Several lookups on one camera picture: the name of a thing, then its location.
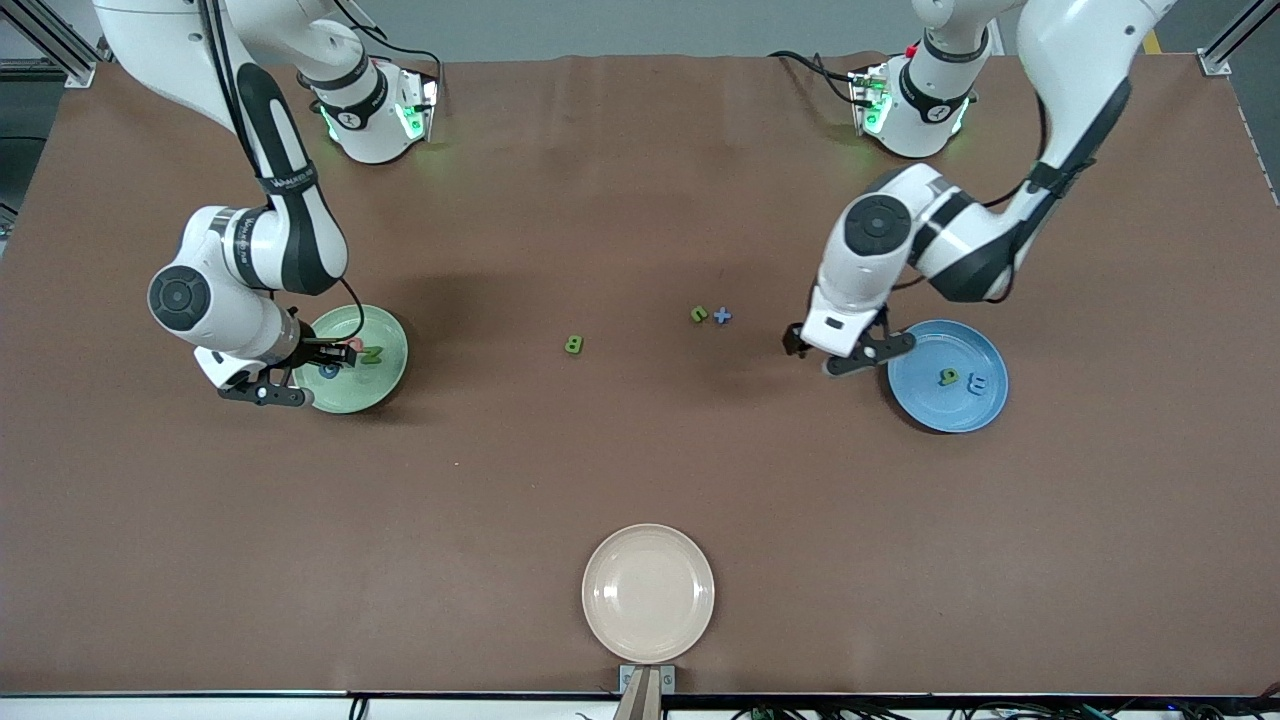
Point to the aluminium frame post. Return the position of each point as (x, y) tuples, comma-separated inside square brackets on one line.
[(80, 72), (1215, 62)]

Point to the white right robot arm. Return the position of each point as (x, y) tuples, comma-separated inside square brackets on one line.
[(220, 300)]

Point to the beige plate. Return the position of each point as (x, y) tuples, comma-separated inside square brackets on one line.
[(648, 593)]

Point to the light green plate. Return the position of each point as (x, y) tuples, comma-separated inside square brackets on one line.
[(375, 390)]

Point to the white table edge rail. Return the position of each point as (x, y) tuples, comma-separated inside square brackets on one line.
[(200, 710)]

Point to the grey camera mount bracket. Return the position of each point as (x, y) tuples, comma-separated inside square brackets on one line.
[(647, 690)]

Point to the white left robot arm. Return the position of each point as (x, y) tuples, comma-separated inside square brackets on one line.
[(1080, 60)]

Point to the silver base connector box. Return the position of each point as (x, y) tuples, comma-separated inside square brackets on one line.
[(868, 100), (418, 105)]

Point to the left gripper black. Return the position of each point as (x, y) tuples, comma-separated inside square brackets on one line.
[(792, 342)]

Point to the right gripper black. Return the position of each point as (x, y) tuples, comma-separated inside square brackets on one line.
[(318, 352)]

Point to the blue lowercase letter m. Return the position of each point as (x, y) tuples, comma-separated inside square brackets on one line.
[(977, 384)]

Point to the brown table mat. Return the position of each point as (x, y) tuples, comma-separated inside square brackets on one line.
[(640, 450)]

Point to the green lowercase letter g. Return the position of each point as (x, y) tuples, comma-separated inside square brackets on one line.
[(948, 377)]

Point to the green capital letter B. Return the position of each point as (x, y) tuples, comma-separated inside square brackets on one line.
[(573, 345)]

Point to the blue plate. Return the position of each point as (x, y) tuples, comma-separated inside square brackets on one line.
[(950, 400)]

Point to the green capital letter N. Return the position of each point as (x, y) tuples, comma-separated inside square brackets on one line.
[(372, 354)]

